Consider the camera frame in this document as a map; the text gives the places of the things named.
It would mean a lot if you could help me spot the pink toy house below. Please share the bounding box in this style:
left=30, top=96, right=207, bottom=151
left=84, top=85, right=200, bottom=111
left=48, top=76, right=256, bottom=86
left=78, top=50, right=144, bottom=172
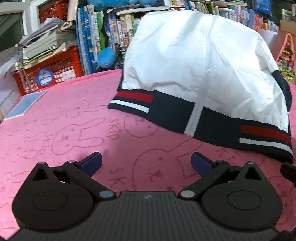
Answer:
left=273, top=30, right=296, bottom=79

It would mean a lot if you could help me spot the large red plastic crate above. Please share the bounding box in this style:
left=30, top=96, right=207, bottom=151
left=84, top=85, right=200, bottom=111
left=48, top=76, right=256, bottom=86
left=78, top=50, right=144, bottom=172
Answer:
left=11, top=45, right=84, bottom=96

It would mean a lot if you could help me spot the row of green spined books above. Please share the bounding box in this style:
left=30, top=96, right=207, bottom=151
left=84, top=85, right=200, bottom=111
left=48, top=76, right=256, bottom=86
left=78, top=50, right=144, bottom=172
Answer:
left=164, top=0, right=218, bottom=16

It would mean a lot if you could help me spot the row of thick shelf books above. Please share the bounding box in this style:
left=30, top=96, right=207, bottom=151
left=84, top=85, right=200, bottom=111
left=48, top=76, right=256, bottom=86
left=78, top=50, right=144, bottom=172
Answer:
left=105, top=13, right=144, bottom=70

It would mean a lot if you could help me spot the navy and white jacket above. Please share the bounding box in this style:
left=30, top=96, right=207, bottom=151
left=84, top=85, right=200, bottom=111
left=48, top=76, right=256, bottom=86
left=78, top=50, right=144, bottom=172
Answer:
left=107, top=10, right=294, bottom=164

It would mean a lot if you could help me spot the white translucent container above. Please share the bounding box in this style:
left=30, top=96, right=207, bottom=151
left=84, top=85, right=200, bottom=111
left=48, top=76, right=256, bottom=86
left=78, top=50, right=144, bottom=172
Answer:
left=259, top=29, right=278, bottom=49

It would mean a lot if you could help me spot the stack of paper workbooks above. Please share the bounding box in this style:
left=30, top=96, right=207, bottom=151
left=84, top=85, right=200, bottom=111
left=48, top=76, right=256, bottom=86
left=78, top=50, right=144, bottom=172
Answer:
left=17, top=19, right=78, bottom=67

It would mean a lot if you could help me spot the small red plastic crate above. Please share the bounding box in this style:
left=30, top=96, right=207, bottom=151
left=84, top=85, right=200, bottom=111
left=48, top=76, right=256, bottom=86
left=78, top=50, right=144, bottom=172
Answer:
left=39, top=0, right=70, bottom=24

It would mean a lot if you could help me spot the blue plush toy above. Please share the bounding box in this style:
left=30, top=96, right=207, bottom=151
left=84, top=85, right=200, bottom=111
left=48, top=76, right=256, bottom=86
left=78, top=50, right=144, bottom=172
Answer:
left=87, top=0, right=164, bottom=12

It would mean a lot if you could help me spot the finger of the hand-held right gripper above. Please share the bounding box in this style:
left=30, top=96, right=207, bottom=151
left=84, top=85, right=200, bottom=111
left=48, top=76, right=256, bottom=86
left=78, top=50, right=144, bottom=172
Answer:
left=280, top=162, right=296, bottom=186

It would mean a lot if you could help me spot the white shelf board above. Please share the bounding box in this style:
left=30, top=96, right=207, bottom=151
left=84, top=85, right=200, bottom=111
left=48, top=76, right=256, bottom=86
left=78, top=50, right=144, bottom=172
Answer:
left=116, top=7, right=170, bottom=16

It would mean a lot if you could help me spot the pink rabbit-print blanket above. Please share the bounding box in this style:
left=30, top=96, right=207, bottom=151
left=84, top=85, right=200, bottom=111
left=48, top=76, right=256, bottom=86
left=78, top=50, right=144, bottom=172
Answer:
left=0, top=68, right=296, bottom=240

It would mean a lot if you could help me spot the row of tall blue books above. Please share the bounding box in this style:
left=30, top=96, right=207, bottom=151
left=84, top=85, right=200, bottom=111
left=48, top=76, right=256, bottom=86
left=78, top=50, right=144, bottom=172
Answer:
left=76, top=6, right=104, bottom=76

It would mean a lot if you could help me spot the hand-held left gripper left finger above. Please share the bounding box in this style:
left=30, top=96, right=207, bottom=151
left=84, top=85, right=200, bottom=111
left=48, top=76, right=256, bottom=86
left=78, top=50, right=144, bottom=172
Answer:
left=31, top=152, right=117, bottom=201

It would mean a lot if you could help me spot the brown cardboard box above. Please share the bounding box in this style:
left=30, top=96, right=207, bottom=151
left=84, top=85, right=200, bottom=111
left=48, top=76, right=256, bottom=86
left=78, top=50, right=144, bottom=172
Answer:
left=280, top=20, right=296, bottom=35

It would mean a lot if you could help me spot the blue plush ball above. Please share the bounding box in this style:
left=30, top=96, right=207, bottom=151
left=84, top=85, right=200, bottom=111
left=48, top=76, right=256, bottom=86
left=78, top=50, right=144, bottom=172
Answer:
left=97, top=47, right=116, bottom=69

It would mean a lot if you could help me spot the blue notebook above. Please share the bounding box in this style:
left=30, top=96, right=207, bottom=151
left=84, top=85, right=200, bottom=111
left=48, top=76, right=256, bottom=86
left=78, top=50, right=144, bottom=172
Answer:
left=3, top=90, right=48, bottom=120

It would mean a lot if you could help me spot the row of pink blue books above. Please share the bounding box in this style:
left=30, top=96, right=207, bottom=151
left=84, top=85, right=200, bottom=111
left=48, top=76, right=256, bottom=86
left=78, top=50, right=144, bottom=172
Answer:
left=217, top=5, right=280, bottom=33

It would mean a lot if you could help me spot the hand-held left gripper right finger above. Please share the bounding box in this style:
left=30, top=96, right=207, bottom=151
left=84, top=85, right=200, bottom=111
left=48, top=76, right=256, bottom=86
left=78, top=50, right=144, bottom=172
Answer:
left=178, top=152, right=263, bottom=201

